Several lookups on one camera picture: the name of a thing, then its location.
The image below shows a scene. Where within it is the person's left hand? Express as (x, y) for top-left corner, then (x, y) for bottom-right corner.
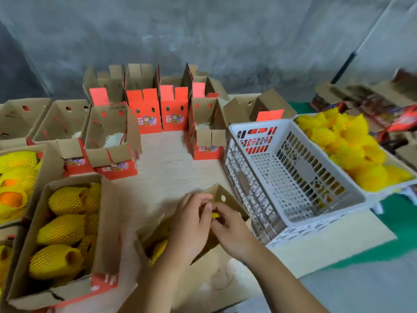
(159, 191), (214, 275)

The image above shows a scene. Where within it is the person's right hand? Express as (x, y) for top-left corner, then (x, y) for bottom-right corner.
(210, 202), (262, 263)

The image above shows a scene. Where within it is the small cardboard fruit box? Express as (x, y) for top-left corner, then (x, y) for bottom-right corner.
(135, 183), (253, 269)

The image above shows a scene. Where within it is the person's left forearm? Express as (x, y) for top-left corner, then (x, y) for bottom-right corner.
(118, 257), (197, 313)

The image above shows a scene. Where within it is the person's right forearm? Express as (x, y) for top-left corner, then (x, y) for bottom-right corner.
(243, 246), (330, 313)

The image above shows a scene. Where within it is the yellow netted fruit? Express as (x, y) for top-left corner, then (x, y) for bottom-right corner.
(151, 239), (169, 265)

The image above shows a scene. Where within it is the empty white plastic basket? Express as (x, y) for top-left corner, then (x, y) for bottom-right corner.
(224, 118), (367, 248)

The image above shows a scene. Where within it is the group of empty red cartons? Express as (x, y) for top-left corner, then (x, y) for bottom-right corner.
(0, 63), (298, 181)

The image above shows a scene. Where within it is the pile of yellow netted fruits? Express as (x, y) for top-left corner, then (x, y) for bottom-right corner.
(0, 151), (43, 225)
(28, 182), (102, 281)

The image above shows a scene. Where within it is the heap of yellow netted fruits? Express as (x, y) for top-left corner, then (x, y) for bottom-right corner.
(295, 107), (414, 193)

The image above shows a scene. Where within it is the large filled cardboard box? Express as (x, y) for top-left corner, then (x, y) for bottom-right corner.
(6, 174), (120, 312)
(0, 144), (66, 229)
(0, 226), (27, 301)

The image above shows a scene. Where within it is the white plastic basket with fruits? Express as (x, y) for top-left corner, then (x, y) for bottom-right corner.
(291, 112), (417, 201)

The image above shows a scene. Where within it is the black and white pole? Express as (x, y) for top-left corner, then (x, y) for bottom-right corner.
(330, 0), (405, 85)

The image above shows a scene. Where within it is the stack of flat folded cartons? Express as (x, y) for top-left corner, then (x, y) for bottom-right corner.
(309, 68), (417, 164)

